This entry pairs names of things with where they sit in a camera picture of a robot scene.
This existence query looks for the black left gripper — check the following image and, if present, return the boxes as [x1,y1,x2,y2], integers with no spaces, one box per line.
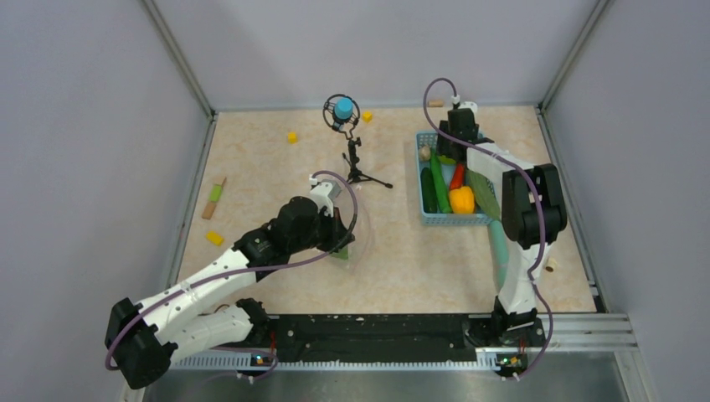
[290,204,354,253]

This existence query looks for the smooth orange carrot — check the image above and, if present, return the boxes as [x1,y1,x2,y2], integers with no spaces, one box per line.
[330,245,350,260]

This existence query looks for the clear pink zip top bag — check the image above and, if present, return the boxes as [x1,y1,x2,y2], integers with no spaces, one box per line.
[330,186,373,272]

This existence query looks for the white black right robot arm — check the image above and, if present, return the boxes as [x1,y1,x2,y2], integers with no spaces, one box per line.
[439,106,568,345]

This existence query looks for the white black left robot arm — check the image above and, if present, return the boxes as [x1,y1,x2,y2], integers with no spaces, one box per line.
[105,196,359,389]

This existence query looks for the light blue perforated plastic basket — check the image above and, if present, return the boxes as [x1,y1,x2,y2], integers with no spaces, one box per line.
[414,131,493,226]

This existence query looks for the wrinkled orange-red chili pepper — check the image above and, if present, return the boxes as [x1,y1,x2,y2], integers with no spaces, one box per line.
[449,163,466,191]

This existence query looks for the pale green bitter gourd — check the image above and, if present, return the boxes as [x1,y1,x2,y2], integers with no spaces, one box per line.
[466,170,502,220]

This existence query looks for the yellow bell pepper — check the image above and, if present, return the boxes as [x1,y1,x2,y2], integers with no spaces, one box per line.
[449,186,476,214]

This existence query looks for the dark green cucumber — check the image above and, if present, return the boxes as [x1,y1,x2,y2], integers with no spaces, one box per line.
[419,167,439,214]

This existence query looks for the green leafy vegetable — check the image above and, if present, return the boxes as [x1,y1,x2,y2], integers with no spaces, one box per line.
[430,153,453,214]

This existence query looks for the teal cylinder roller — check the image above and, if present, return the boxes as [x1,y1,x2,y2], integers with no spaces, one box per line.
[487,220,509,291]

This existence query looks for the yellow block near left edge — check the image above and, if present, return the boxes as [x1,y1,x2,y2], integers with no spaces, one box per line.
[205,231,224,246]

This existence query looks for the green and wood block stick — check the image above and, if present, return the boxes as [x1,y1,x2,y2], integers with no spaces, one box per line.
[201,176,227,220]

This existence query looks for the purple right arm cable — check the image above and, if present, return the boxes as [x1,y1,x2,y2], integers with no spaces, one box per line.
[422,77,554,381]

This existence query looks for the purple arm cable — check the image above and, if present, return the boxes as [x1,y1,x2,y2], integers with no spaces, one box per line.
[422,77,554,381]
[104,170,359,372]

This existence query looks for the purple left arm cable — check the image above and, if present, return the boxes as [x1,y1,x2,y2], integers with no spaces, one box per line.
[104,170,359,372]

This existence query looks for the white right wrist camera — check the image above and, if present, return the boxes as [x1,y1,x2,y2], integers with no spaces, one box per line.
[450,95,478,113]

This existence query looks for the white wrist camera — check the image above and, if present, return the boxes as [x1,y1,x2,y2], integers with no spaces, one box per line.
[307,175,342,218]
[450,95,478,113]

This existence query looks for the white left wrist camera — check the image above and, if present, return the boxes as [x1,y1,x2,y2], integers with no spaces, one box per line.
[307,175,342,218]

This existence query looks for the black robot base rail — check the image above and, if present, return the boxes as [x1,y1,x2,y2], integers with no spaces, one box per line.
[216,313,548,368]

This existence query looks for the blue microphone in shock mount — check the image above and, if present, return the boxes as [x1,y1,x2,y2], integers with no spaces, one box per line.
[322,94,361,135]

